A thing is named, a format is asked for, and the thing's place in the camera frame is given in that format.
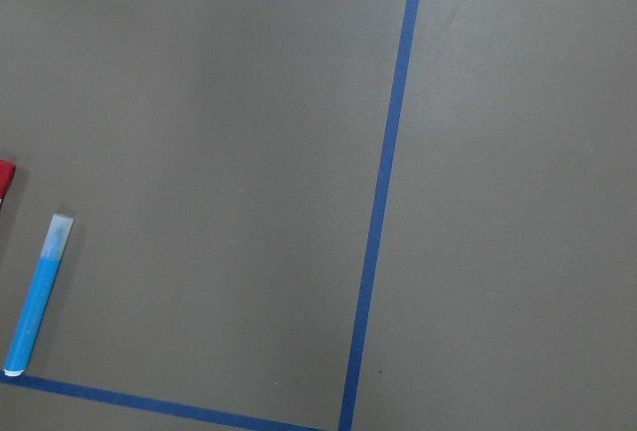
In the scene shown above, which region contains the red capped white marker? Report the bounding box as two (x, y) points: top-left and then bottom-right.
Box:
(0, 159), (16, 203)

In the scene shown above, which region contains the blue highlighter pen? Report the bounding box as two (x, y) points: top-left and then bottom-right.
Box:
(3, 214), (74, 378)

